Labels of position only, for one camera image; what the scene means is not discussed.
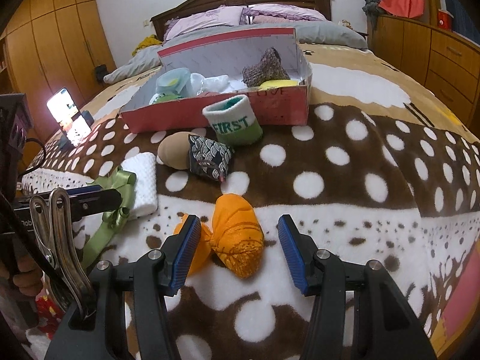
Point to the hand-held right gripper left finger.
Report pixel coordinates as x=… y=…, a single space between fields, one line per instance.
x=183 y=255

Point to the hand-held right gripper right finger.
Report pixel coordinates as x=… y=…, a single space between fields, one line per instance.
x=294 y=255

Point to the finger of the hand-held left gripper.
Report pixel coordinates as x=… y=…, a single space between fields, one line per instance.
x=101 y=198
x=94 y=188

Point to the green ribbon bow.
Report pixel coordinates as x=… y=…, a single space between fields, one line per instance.
x=112 y=202

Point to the orange cloth pouch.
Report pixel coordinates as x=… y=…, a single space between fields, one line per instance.
x=234 y=240

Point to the blue face mask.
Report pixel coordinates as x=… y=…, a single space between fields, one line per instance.
x=174 y=78

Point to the green white wristband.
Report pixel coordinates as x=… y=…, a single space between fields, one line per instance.
x=232 y=122

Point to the clear plastic bag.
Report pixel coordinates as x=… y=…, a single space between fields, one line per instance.
x=198 y=82

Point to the red cardboard box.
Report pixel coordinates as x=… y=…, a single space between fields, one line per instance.
x=225 y=110

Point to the yellow sponge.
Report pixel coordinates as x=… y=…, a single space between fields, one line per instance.
x=279 y=82

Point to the brown knitted sock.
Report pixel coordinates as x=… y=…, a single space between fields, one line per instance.
x=264 y=67

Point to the person's left hand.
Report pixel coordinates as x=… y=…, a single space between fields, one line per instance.
x=28 y=275

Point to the white knitted cloth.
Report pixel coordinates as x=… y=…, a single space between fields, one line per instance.
x=142 y=187

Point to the smartphone with lit screen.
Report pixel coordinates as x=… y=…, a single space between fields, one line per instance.
x=65 y=110

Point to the phone stand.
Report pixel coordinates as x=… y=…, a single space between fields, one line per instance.
x=87 y=118

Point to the beige oval pad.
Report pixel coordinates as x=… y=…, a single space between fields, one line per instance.
x=172 y=153

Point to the dark wave pattern pouch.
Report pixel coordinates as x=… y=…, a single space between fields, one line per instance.
x=210 y=157

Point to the wooden wardrobe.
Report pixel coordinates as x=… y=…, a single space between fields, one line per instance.
x=56 y=37

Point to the red printed cloth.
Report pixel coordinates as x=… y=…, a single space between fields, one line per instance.
x=47 y=313

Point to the yellow cloth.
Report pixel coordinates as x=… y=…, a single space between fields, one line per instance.
x=148 y=43

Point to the grey duvet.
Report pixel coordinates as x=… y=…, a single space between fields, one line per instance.
x=330 y=33

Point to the lilac pillow with dark trim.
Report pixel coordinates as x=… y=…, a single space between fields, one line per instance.
x=292 y=11

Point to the wooden drawer cabinet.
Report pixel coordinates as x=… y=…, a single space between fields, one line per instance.
x=442 y=60

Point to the dark hanging clothes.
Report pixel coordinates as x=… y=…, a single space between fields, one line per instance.
x=371 y=7

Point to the red container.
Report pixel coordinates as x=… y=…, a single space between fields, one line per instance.
x=444 y=20

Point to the window with blue pane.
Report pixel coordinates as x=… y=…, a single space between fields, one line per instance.
x=461 y=3

